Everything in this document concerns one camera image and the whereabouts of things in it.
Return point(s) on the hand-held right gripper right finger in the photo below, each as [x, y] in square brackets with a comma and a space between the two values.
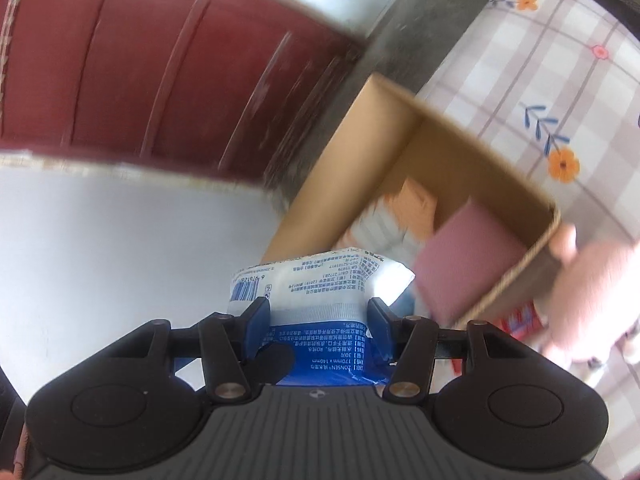
[380, 322]

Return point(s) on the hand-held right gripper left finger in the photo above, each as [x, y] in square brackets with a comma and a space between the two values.
[257, 322]

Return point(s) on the blue white wet wipes packet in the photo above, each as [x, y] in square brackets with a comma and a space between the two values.
[320, 285]

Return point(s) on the orange striped white garment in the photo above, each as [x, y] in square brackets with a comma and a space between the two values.
[385, 220]

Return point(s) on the red toothpaste box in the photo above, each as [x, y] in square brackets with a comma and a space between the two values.
[522, 320]

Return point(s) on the brown cardboard box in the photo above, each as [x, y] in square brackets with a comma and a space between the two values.
[450, 160]

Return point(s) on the pink plush toy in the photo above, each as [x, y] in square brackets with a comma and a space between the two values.
[595, 300]

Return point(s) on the dark red wooden door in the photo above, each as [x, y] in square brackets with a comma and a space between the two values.
[150, 60]

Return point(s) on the checked flower print bed sheet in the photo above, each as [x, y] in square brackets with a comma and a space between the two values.
[575, 85]

